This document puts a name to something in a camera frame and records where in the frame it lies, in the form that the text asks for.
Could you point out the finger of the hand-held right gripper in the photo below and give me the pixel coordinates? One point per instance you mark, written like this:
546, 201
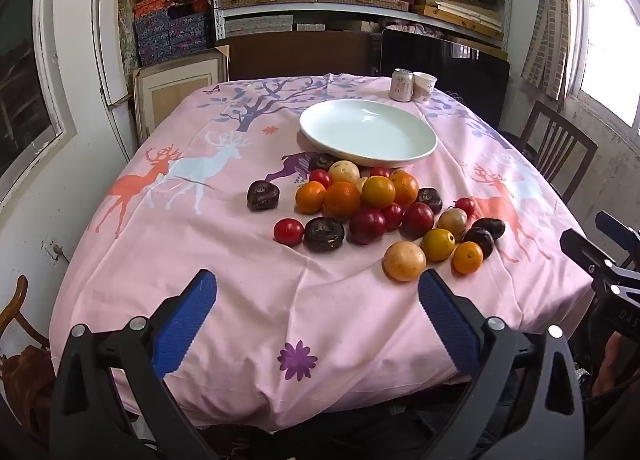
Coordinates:
617, 230
582, 250

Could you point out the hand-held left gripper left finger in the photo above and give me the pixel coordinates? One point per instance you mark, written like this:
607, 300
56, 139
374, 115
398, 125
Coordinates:
185, 325

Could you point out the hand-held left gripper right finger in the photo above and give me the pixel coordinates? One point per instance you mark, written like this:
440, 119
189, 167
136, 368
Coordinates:
450, 325

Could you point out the yellow pepino melon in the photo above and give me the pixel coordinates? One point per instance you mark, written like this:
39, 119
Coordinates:
344, 172
404, 261
452, 222
360, 184

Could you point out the yellowish orange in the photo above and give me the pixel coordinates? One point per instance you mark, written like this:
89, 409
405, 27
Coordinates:
438, 244

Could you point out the red plum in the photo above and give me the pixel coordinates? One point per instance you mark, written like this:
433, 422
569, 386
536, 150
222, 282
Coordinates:
367, 225
417, 219

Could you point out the red cherry tomato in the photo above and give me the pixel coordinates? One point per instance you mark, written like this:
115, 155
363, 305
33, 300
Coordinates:
320, 177
380, 172
288, 231
465, 205
392, 216

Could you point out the white oval plate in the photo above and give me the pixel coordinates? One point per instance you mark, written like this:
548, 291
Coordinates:
370, 130

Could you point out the person's right hand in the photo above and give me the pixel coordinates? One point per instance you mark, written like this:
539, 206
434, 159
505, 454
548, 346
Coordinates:
615, 365

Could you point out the pink deer print tablecloth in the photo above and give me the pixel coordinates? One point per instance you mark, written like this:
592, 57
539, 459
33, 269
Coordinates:
200, 265

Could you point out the dark wooden slat chair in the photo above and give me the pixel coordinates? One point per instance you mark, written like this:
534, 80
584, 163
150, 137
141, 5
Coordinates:
567, 127

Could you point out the curved wooden chair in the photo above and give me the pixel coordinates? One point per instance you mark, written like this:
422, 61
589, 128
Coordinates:
20, 295

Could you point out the brown bag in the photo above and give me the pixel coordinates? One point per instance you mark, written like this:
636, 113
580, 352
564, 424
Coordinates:
25, 380

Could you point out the bright glass window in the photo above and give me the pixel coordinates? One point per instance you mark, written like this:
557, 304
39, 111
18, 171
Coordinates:
610, 40

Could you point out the brick pattern curtain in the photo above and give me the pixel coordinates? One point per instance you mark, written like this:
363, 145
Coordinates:
550, 30

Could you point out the glossy black panel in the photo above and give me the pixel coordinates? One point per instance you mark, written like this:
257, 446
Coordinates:
450, 70

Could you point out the white paper cup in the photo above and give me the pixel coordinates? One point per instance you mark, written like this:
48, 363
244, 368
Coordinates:
424, 86

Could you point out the beige framed picture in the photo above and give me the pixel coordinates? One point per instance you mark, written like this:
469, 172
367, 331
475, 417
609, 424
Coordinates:
170, 95

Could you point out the white drink can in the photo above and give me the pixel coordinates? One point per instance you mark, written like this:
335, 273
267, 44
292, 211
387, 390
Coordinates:
401, 86

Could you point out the stack of wooden boards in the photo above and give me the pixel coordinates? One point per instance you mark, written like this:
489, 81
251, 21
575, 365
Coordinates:
465, 15

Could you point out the pink folded cloth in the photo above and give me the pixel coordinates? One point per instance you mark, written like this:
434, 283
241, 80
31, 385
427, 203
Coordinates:
410, 30

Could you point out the dark white-framed window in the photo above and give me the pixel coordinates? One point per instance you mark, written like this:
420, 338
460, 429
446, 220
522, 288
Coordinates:
25, 90

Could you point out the stack of blue patterned boxes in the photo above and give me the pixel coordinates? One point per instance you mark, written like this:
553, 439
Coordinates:
170, 35

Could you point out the brown board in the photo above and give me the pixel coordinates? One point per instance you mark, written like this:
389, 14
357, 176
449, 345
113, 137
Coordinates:
300, 55

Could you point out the white leaning boards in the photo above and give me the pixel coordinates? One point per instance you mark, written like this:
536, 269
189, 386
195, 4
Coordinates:
107, 40

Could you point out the mottled grey board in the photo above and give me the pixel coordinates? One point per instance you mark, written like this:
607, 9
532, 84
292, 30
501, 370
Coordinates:
127, 30

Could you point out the grey patterned box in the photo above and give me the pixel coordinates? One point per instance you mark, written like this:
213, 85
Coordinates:
257, 26

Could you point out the wall socket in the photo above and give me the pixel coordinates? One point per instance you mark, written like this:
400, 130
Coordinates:
50, 247

